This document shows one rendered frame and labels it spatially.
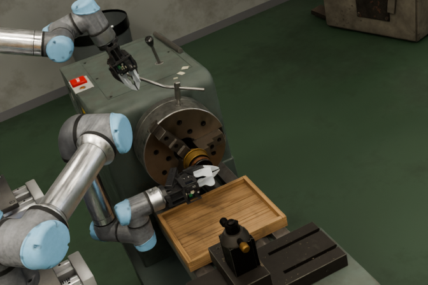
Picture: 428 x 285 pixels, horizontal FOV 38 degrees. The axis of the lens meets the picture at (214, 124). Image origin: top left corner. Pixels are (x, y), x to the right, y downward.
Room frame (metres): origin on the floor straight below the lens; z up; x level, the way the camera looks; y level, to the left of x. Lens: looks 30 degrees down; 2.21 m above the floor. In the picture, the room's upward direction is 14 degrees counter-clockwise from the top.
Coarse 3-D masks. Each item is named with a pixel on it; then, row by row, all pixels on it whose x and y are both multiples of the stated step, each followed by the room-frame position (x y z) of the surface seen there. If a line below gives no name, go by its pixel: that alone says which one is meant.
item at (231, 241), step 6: (240, 228) 1.28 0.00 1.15; (222, 234) 1.29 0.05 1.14; (240, 234) 1.26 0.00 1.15; (246, 234) 1.27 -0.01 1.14; (222, 240) 1.27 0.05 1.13; (228, 240) 1.26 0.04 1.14; (234, 240) 1.25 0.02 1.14; (246, 240) 1.26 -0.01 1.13; (228, 246) 1.25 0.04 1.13; (234, 246) 1.25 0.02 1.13
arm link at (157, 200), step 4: (152, 188) 1.63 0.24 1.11; (156, 188) 1.62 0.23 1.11; (148, 192) 1.61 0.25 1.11; (152, 192) 1.61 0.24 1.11; (156, 192) 1.61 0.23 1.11; (160, 192) 1.61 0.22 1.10; (148, 196) 1.60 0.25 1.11; (152, 196) 1.60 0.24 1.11; (156, 196) 1.59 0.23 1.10; (160, 196) 1.59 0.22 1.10; (152, 200) 1.58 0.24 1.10; (156, 200) 1.59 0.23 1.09; (160, 200) 1.59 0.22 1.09; (164, 200) 1.60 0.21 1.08; (152, 204) 1.58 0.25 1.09; (156, 204) 1.58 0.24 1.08; (160, 204) 1.58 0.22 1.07; (164, 204) 1.59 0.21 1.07; (156, 208) 1.58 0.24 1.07; (160, 208) 1.59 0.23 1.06
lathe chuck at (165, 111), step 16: (160, 112) 1.90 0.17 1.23; (176, 112) 1.86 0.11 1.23; (192, 112) 1.88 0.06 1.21; (208, 112) 1.90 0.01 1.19; (144, 128) 1.88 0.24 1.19; (176, 128) 1.86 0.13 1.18; (192, 128) 1.88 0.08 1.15; (208, 128) 1.89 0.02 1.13; (144, 144) 1.83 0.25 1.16; (160, 144) 1.84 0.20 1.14; (192, 144) 1.92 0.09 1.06; (224, 144) 1.91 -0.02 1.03; (144, 160) 1.82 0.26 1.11; (160, 160) 1.83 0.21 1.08; (176, 160) 1.85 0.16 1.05; (160, 176) 1.83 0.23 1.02
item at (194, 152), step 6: (192, 150) 1.77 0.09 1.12; (198, 150) 1.78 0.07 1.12; (204, 150) 1.79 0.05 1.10; (186, 156) 1.77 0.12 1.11; (192, 156) 1.75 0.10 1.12; (198, 156) 1.75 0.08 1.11; (204, 156) 1.75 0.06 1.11; (186, 162) 1.75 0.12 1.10; (192, 162) 1.74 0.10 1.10; (198, 162) 1.72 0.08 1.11; (204, 162) 1.73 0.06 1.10; (210, 162) 1.73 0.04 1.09; (186, 168) 1.76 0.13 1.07
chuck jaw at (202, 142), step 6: (210, 132) 1.89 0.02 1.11; (216, 132) 1.88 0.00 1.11; (222, 132) 1.91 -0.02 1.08; (198, 138) 1.88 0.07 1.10; (204, 138) 1.87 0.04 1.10; (210, 138) 1.86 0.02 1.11; (216, 138) 1.86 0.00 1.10; (222, 138) 1.86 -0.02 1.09; (198, 144) 1.84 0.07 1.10; (204, 144) 1.83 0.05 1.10; (210, 144) 1.83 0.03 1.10; (216, 144) 1.86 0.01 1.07; (210, 150) 1.83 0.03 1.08
